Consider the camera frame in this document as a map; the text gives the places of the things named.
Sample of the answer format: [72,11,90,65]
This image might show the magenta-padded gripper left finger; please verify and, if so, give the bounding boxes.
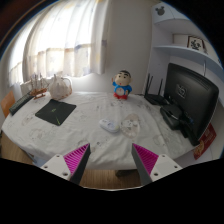
[40,143,92,185]

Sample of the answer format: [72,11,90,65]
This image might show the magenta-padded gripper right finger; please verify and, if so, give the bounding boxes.
[131,143,183,186]

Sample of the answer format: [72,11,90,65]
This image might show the white cartoon-printed computer mouse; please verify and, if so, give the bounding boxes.
[98,118,121,134]

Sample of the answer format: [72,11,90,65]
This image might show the black mouse pad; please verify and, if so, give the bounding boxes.
[34,98,77,127]

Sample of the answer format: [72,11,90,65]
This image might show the white printed tablecloth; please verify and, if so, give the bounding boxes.
[1,90,196,170]

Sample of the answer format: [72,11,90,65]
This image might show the black box-shaped device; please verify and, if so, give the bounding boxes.
[159,103,194,132]

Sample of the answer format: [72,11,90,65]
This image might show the red paper packet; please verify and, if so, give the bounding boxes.
[193,123,218,160]

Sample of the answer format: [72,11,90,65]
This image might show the black router with antennas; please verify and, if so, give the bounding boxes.
[143,73,172,107]

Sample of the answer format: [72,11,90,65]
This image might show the black keyboard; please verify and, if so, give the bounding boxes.
[8,93,35,116]

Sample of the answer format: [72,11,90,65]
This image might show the black monitor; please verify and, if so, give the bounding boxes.
[163,62,220,147]

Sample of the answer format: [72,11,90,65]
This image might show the large white conch shell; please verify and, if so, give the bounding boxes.
[49,74,73,101]

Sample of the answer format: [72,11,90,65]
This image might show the wooden model sailing ship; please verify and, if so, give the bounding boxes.
[29,72,50,100]

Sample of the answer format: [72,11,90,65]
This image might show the orange wooden chair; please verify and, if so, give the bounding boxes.
[0,90,16,118]

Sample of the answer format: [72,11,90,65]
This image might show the cartoon boy figurine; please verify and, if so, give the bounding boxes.
[111,69,133,101]

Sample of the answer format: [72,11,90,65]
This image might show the white star-printed curtain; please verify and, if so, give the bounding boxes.
[6,0,109,88]

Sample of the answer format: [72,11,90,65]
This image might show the white wall shelf unit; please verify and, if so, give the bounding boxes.
[146,1,224,103]

